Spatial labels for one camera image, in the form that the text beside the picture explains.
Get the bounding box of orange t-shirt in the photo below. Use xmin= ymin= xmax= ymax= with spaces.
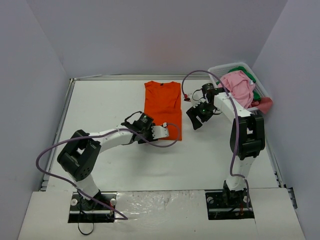
xmin=144 ymin=81 xmax=182 ymax=141

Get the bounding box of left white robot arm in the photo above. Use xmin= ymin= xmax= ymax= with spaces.
xmin=57 ymin=112 xmax=156 ymax=209

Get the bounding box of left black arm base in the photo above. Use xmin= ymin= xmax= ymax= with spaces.
xmin=68 ymin=192 xmax=115 ymax=223

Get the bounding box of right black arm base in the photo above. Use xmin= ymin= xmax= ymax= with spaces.
xmin=205 ymin=189 xmax=255 ymax=221

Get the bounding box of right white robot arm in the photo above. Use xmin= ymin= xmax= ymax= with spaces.
xmin=183 ymin=83 xmax=266 ymax=207

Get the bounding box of green t-shirt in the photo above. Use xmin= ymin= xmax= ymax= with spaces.
xmin=228 ymin=66 xmax=261 ymax=101

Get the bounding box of white perforated plastic basket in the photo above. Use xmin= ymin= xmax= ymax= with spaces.
xmin=208 ymin=62 xmax=270 ymax=112

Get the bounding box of salmon pink t-shirt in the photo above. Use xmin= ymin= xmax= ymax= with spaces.
xmin=251 ymin=97 xmax=273 ymax=114

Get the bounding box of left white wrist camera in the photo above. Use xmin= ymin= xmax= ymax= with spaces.
xmin=151 ymin=122 xmax=169 ymax=140

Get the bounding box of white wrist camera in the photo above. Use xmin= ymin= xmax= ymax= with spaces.
xmin=183 ymin=90 xmax=203 ymax=103
xmin=151 ymin=122 xmax=169 ymax=140

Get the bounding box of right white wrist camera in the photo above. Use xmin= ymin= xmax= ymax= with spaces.
xmin=183 ymin=90 xmax=203 ymax=103

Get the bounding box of thin black cable loop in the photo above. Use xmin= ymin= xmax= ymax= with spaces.
xmin=77 ymin=207 xmax=95 ymax=236

